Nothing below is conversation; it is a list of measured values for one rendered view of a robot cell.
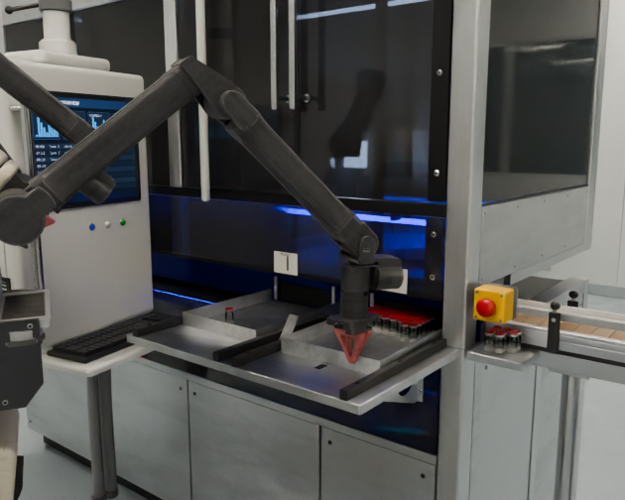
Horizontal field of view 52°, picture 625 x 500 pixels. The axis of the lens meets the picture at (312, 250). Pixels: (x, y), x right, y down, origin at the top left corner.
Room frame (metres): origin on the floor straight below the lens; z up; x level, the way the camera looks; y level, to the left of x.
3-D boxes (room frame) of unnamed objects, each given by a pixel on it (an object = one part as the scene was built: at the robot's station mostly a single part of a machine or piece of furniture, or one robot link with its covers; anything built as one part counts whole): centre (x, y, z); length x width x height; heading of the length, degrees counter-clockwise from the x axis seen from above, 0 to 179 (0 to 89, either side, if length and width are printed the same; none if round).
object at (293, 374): (1.49, 0.04, 0.87); 0.70 x 0.48 x 0.02; 52
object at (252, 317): (1.65, 0.13, 0.90); 0.34 x 0.26 x 0.04; 142
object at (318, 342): (1.44, -0.14, 0.90); 0.34 x 0.26 x 0.04; 143
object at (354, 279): (1.27, -0.09, 1.08); 0.07 x 0.06 x 0.07; 115
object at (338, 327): (1.27, -0.09, 0.95); 0.07 x 0.07 x 0.09; 51
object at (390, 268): (1.28, -0.12, 1.11); 0.11 x 0.09 x 0.12; 115
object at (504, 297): (1.38, -0.41, 0.99); 0.08 x 0.07 x 0.07; 142
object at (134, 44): (2.19, 0.64, 1.50); 0.49 x 0.01 x 0.59; 52
